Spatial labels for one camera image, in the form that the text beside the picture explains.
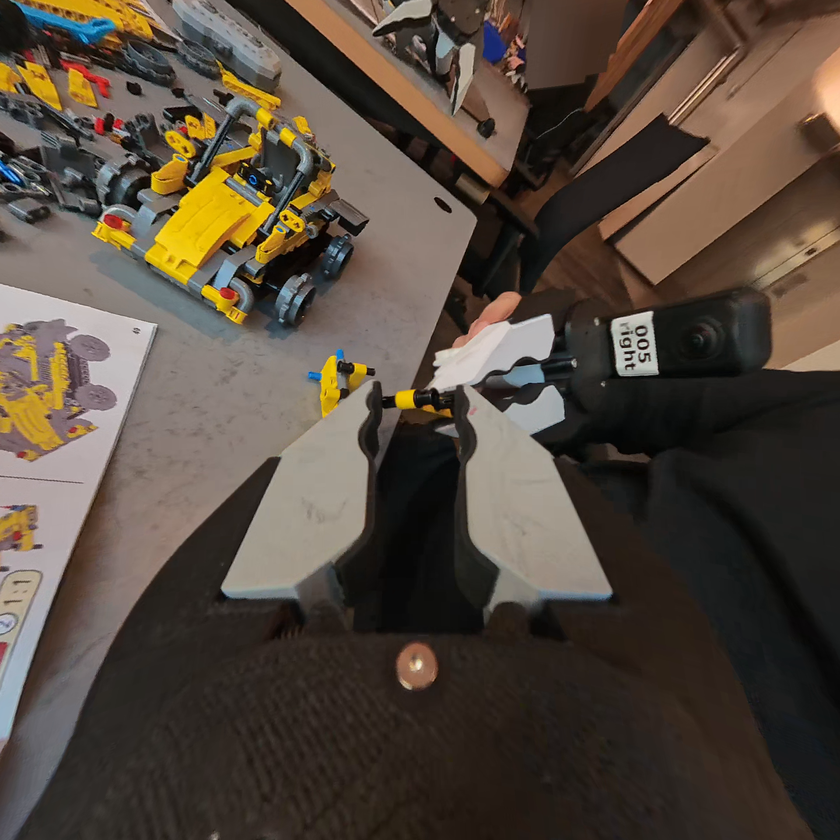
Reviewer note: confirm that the blue box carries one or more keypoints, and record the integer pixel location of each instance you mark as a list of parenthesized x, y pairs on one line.
[(493, 39)]

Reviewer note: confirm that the yellow panel with grey axle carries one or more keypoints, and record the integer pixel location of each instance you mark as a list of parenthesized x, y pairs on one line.
[(331, 390)]

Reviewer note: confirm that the person's right forearm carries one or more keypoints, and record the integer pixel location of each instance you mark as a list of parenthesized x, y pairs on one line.
[(689, 413)]

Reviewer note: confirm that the spare grey black gripper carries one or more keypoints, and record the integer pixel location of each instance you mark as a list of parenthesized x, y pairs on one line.
[(453, 26)]

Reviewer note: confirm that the long wood-edged table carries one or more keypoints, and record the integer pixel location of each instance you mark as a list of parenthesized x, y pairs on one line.
[(426, 85)]

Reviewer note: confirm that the long blue brick piece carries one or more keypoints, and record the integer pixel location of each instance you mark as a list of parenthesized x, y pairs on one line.
[(65, 27)]

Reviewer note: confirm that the black flat panel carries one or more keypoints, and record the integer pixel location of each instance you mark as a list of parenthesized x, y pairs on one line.
[(590, 190)]

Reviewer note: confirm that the pile of loose brick pieces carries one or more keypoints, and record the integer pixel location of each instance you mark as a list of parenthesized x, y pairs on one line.
[(65, 131)]

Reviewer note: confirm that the brick instruction booklet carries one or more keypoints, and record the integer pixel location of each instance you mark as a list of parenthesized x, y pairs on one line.
[(59, 426)]

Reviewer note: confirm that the person's black clothing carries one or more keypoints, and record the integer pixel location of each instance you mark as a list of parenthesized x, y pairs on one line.
[(722, 558)]

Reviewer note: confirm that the wall lamp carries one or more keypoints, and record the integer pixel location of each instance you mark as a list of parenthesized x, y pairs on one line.
[(823, 131)]

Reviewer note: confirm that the yellow grey brick vehicle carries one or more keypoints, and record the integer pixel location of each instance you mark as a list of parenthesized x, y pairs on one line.
[(197, 223)]

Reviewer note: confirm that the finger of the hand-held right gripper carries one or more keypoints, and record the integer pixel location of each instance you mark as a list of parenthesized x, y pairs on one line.
[(499, 348), (541, 407)]

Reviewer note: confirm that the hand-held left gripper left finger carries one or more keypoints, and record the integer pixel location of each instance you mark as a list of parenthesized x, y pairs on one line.
[(308, 518)]

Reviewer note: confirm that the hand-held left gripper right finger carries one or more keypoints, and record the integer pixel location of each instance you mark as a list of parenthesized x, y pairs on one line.
[(525, 518)]

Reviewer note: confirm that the person's right hand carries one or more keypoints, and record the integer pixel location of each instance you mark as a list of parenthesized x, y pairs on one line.
[(495, 312)]

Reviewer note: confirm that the grey brick battery box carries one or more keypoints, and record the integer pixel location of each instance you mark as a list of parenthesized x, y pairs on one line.
[(229, 39)]

